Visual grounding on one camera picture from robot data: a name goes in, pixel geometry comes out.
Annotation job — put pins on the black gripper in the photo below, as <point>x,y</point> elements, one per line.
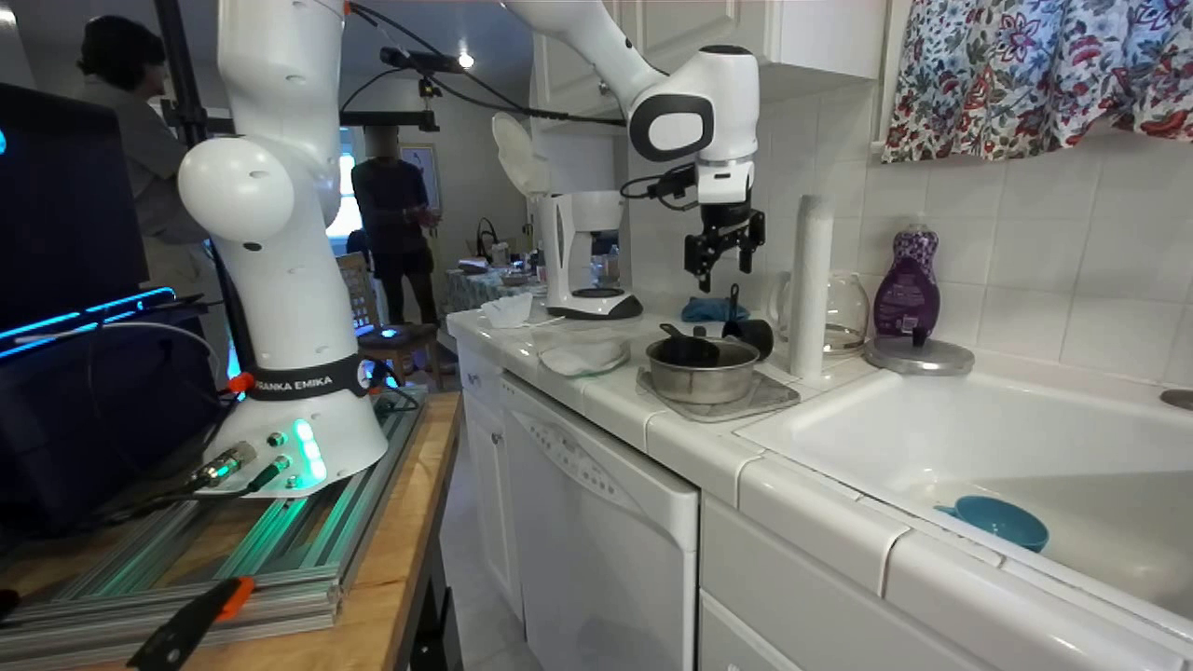
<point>730,227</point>

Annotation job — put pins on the black measuring scoop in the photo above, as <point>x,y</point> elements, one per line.
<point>687,336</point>

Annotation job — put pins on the black pan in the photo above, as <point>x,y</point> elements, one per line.
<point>701,379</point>

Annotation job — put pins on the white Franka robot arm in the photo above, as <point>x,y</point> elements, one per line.
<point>285,247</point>

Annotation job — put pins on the white upright cylinder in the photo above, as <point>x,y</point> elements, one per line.
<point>809,284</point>

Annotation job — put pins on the teal cloth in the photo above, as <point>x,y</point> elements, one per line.
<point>708,309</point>

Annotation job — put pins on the purple bottle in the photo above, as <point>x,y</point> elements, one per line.
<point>909,293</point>

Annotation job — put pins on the white dishwasher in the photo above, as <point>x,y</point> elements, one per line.
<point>598,534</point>

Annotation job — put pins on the white base cabinet door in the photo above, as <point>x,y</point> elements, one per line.
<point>490,484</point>

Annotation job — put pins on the white sink cabinet front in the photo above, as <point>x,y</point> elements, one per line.
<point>807,584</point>

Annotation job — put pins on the person in dark shirt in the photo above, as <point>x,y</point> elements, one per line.
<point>398,210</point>

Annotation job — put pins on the floral curtain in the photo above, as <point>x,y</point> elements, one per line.
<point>1030,69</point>

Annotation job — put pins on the teal bowl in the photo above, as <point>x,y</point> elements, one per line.
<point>999,524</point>

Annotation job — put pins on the white ceramic sink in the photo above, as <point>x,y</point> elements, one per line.
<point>1058,448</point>

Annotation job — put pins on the person in grey shirt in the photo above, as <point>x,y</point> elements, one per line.
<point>132,134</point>

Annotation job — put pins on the black equipment case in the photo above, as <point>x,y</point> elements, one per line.
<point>100,421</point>

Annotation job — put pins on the black monitor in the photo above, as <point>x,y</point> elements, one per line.
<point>62,210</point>

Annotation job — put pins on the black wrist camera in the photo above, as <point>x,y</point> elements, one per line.
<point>672,185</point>

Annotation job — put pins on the wide white wall cabinet door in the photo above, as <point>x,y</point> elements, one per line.
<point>824,39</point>

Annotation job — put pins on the black camera on boom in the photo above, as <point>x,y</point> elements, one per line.
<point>415,62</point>

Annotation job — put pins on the aluminium mounting frame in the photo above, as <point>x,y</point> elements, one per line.
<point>187,559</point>

